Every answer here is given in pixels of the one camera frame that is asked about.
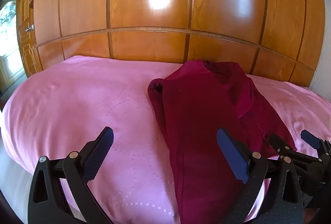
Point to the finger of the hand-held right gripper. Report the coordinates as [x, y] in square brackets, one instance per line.
[280, 146]
[310, 139]

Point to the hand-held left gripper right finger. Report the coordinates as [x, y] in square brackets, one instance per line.
[232, 154]

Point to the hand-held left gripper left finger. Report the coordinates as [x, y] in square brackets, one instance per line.
[99, 154]

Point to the maroon garment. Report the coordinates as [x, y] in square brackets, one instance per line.
[206, 115]

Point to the pink bedspread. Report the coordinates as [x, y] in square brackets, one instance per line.
[85, 110]

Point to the wooden door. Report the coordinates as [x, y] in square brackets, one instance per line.
[24, 40]

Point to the glass window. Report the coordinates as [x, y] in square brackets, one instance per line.
[6, 24]

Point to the wooden wardrobe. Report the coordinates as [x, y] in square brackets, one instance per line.
[165, 6]

